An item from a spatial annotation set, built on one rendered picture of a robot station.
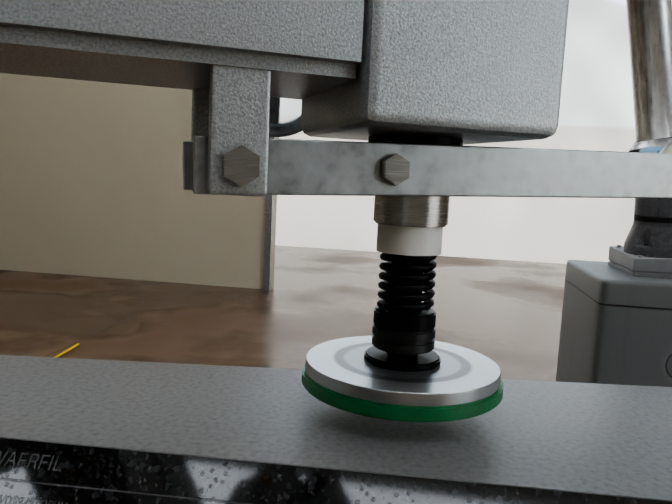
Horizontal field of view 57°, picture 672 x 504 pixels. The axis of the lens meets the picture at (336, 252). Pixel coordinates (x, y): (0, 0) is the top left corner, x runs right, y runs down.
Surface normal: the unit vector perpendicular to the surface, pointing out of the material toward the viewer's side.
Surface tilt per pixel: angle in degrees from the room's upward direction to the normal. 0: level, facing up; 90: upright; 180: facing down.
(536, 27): 90
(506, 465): 0
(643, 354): 90
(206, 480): 45
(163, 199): 90
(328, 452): 0
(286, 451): 0
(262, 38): 90
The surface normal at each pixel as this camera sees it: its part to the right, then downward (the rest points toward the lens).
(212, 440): 0.05, -0.99
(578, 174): 0.31, 0.13
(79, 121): -0.14, 0.11
